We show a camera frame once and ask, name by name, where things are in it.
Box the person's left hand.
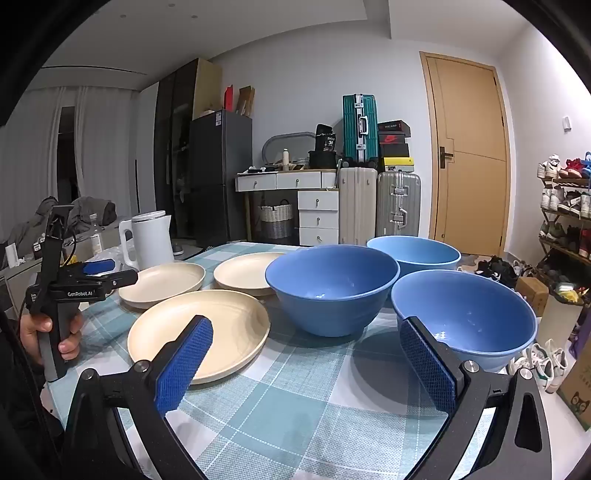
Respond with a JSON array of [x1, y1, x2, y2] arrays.
[[18, 311, 85, 367]]

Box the dark refrigerator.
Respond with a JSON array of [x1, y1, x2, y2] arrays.
[[188, 110, 253, 250]]

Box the woven laundry basket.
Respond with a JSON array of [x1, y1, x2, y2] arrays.
[[257, 199, 295, 240]]

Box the white electric kettle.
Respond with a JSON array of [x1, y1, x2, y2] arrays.
[[119, 210, 174, 271]]

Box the white curtain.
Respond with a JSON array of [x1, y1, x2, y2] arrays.
[[0, 85, 139, 241]]

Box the wooden shoe rack with shoes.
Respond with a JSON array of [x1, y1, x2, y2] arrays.
[[536, 150, 591, 296]]

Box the purple bag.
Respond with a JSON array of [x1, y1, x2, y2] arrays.
[[569, 318, 591, 358]]

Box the cream suitcase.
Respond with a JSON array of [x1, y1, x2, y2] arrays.
[[338, 167, 378, 247]]

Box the tall dark cabinet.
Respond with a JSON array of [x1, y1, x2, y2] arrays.
[[154, 58, 222, 241]]

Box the printed cardboard box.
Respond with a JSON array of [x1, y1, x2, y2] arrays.
[[556, 346, 591, 432]]

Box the person's left forearm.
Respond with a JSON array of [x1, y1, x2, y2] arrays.
[[0, 318, 65, 480]]

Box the oval mirror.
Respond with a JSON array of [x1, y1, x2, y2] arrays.
[[262, 131, 315, 167]]

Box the silver suitcase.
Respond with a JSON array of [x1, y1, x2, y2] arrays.
[[375, 172, 422, 240]]

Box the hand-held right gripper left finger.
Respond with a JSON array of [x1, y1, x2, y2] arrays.
[[62, 315, 215, 480]]

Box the heap of dark shoes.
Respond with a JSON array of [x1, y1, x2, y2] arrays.
[[473, 256, 525, 289]]

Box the grey clothes pile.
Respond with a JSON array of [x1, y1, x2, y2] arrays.
[[11, 185, 118, 241]]

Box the white sneaker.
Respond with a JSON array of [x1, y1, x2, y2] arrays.
[[531, 339, 568, 393], [508, 344, 546, 377]]

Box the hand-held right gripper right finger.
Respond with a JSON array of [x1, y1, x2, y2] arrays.
[[398, 315, 552, 480]]

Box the teal suitcase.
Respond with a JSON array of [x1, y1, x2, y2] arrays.
[[342, 94, 378, 168]]

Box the black bag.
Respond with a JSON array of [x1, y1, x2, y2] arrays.
[[308, 148, 343, 169]]

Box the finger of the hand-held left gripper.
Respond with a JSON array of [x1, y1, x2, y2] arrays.
[[93, 269, 139, 292], [62, 259, 116, 278]]

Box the blue bowl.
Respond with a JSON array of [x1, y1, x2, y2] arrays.
[[265, 244, 400, 337], [366, 236, 461, 278], [390, 270, 539, 374]]

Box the plain cardboard box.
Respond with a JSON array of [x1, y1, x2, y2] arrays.
[[515, 276, 549, 304]]

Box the cream plate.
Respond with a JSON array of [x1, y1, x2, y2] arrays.
[[213, 252, 289, 297], [127, 289, 271, 385], [119, 262, 206, 309]]

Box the clear plastic bag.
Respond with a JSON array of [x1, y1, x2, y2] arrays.
[[92, 246, 125, 273]]

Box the white drawer desk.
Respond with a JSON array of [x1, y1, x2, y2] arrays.
[[235, 169, 340, 247]]

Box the wooden door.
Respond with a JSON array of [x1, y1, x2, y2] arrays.
[[419, 51, 512, 257]]

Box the brown paper bag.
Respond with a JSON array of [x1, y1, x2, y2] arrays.
[[237, 86, 256, 117]]

